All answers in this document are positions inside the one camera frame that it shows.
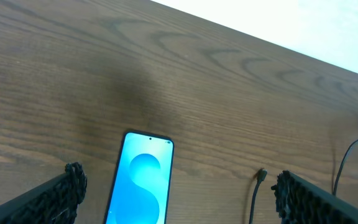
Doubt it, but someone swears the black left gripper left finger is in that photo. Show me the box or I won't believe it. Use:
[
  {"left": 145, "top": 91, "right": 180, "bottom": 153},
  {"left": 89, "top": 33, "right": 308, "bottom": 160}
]
[{"left": 0, "top": 162, "right": 87, "bottom": 224}]

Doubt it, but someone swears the black USB charging cable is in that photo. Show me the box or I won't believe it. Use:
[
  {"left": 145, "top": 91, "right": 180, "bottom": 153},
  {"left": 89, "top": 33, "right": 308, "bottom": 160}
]
[{"left": 248, "top": 133, "right": 358, "bottom": 224}]

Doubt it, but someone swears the blue Samsung Galaxy smartphone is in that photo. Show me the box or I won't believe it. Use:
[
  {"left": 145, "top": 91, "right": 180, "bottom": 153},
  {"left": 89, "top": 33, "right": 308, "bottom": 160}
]
[{"left": 103, "top": 129, "right": 175, "bottom": 224}]

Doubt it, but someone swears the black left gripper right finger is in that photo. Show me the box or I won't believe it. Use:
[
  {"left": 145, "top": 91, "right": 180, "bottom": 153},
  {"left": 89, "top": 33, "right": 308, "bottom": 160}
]
[{"left": 271, "top": 170, "right": 358, "bottom": 224}]

